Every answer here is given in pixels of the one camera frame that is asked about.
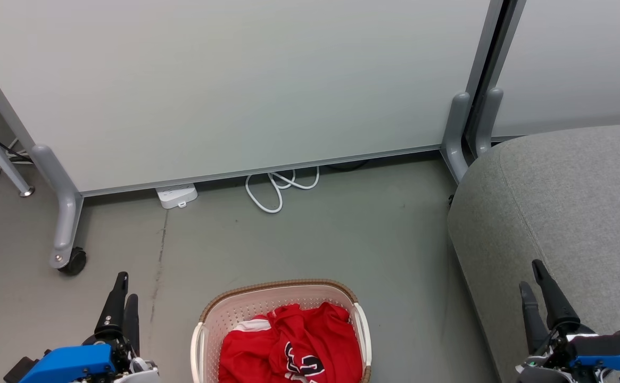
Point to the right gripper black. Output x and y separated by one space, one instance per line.
552 361

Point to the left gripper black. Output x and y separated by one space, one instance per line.
129 367

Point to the red jersey with black number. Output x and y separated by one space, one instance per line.
294 346

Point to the grey fabric sofa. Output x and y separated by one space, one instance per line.
565 213

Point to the large black caster wheel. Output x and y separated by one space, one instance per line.
75 262

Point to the cream perforated laundry basket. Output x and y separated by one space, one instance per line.
219 319

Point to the grey partition leg with caster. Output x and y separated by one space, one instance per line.
62 202

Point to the white power strip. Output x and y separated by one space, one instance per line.
176 195

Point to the small black caster wheel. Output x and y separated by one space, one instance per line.
451 200

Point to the narrow white partition panel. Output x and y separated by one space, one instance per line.
581 58

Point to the wide white partition panel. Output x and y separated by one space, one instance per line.
235 80

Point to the left blue wrist camera mount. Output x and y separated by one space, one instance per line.
70 364

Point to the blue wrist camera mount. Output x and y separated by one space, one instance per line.
610 348
70 364

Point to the right blue wrist camera mount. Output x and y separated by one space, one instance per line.
610 348

